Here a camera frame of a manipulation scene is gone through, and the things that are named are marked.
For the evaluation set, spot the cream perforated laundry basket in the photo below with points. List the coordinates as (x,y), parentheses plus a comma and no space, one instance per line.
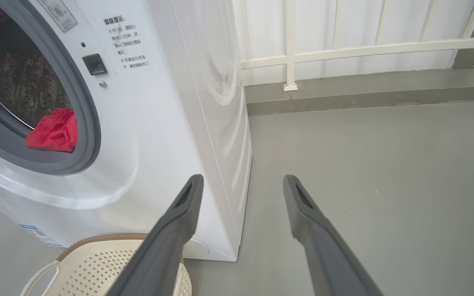
(97,267)

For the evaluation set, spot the round white filter cover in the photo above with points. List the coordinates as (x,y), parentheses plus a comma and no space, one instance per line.
(198,248)

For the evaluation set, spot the grey warning sticker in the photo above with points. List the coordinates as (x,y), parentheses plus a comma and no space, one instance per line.
(60,14)

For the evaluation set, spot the white metal railing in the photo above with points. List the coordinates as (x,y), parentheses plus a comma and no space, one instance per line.
(289,41)

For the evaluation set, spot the red and white garment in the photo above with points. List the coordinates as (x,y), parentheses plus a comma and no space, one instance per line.
(54,131)

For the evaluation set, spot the black door latch socket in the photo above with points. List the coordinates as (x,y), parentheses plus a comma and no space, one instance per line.
(94,64)

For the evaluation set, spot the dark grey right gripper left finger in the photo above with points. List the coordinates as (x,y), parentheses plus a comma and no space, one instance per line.
(163,246)

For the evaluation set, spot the stainless steel washing machine drum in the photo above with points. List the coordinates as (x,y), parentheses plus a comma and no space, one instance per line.
(15,82)

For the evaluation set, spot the printed instruction text label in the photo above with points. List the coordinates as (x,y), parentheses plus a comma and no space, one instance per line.
(128,41)

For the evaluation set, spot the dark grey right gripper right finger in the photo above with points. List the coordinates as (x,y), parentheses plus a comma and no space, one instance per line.
(327,255)

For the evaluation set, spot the white front-load washing machine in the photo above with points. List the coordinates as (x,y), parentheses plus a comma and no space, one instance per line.
(159,123)

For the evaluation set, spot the blue energy label sticker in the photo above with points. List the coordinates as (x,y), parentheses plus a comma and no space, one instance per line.
(39,235)

